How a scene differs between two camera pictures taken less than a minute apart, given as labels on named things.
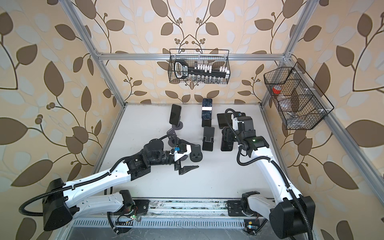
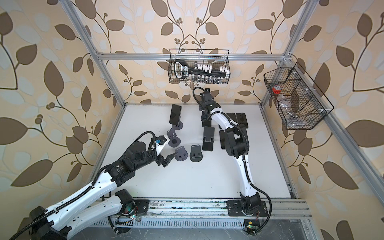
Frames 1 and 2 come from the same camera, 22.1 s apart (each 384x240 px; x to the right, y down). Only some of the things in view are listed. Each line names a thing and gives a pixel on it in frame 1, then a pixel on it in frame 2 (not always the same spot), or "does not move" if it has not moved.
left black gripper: (184, 168) → (160, 159)
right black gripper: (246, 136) → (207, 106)
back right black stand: (207, 123) does not move
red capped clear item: (276, 89) does not move
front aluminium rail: (181, 214) does not move
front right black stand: (196, 155) does not move
